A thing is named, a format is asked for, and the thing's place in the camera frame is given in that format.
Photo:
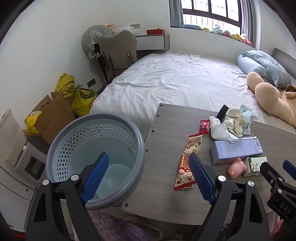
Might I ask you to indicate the bed with checked sheet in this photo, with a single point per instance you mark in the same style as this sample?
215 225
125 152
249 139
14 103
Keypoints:
173 81

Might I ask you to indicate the light blue wipes packet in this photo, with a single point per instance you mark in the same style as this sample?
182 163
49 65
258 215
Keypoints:
248 117

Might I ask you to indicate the beige padded chair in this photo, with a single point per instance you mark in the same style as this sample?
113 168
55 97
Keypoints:
118 51

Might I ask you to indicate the row of plush toys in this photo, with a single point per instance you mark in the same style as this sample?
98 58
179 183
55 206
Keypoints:
231 34

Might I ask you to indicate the blue-grey perforated plastic basket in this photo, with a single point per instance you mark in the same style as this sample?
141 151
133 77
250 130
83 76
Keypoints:
76 139

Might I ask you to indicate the plain light blue pillow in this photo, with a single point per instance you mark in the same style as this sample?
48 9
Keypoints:
248 66

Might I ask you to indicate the crumpled yellow bag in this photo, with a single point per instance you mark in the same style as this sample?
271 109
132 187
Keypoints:
64 83

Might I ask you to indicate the large tan teddy bear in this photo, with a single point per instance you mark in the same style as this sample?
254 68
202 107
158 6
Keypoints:
268 97

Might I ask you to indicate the dark wall socket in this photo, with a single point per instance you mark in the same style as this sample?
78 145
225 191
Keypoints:
91 82

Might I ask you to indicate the small green-white carton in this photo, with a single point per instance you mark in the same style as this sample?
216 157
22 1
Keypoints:
253 165

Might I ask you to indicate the white plastic cabinet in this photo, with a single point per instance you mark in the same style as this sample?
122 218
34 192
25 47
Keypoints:
13 183

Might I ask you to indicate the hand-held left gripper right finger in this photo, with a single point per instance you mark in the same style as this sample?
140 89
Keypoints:
201 178

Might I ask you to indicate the white power strip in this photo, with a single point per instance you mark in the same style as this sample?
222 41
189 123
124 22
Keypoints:
135 25

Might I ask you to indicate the grey bed headboard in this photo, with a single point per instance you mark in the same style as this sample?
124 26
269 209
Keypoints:
285 60

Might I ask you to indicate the patterned blue pillow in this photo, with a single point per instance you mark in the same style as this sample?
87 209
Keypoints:
268 64

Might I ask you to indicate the beige paper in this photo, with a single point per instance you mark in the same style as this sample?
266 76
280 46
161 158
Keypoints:
233 120

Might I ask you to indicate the red box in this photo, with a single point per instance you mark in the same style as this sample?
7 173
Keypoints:
155 31

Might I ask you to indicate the dark-framed window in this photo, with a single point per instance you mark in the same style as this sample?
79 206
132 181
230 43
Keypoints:
208 11

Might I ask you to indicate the brown cardboard box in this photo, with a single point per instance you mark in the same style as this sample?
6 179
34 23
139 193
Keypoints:
53 118

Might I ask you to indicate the black elastic band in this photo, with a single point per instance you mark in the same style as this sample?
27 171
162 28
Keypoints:
223 112

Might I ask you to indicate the small red candy wrapper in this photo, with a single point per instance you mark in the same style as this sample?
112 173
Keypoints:
204 127

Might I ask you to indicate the pale purple carton box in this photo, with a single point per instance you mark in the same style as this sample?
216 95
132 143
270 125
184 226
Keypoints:
235 150

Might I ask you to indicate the white wall desk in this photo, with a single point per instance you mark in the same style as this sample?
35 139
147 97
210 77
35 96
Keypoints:
150 42

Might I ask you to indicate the long red-white snack wrapper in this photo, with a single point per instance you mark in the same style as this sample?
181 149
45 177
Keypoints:
183 171

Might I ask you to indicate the grey checked garment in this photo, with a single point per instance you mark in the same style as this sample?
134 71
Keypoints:
92 34

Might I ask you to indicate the tied yellow sack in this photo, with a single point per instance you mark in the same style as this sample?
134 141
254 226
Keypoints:
83 102

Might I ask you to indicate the purple fuzzy cloth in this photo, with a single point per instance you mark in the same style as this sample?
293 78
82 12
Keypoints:
108 227

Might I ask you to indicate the pink pig toy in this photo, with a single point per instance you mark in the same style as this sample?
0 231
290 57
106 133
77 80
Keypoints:
235 169

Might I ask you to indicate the grey curtain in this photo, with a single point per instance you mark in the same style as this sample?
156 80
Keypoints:
176 12
248 20

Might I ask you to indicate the yellow plastic bag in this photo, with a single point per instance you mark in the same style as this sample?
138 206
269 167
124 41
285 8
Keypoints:
32 122

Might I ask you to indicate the blue cushion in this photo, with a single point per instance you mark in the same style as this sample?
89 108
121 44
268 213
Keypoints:
190 26

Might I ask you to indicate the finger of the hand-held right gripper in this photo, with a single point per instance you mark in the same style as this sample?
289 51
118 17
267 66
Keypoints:
271 176
290 168

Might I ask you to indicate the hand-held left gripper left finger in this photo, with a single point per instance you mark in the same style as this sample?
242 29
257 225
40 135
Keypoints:
97 178

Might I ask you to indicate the beige storage bin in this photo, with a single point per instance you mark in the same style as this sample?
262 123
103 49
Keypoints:
11 139

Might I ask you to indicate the white cloth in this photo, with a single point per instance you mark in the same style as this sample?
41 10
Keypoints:
219 132

